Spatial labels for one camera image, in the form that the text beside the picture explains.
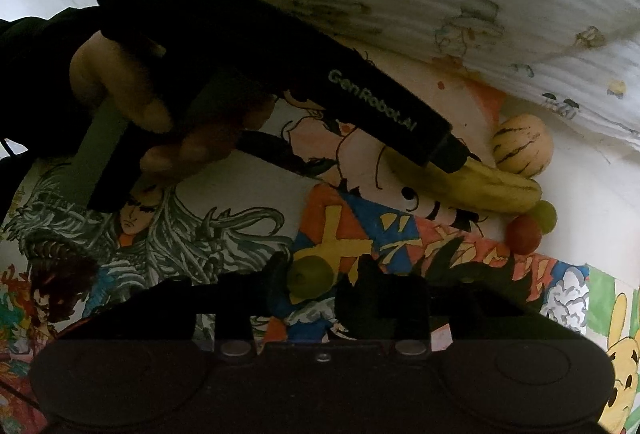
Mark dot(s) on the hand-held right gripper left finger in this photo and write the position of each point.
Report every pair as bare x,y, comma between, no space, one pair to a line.
277,284

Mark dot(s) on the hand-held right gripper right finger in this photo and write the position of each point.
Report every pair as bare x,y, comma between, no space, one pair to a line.
362,286

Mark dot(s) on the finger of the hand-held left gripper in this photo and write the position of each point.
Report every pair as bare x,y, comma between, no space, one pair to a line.
452,154

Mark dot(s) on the green round fruit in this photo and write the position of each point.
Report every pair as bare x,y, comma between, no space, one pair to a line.
545,216
310,276

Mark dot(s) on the yellow banana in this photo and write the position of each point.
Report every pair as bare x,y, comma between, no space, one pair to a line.
490,189

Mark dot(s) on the striped pepino melon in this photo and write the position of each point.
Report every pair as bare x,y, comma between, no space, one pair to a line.
522,144

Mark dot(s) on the red round fruit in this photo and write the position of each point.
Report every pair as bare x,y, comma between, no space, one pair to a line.
522,234

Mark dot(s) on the person's left forearm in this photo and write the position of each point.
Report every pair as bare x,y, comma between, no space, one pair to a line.
35,89

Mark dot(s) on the person's left hand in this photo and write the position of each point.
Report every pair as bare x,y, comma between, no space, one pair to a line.
115,84

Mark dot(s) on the silver-haired figure drawing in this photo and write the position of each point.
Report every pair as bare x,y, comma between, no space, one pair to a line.
165,234

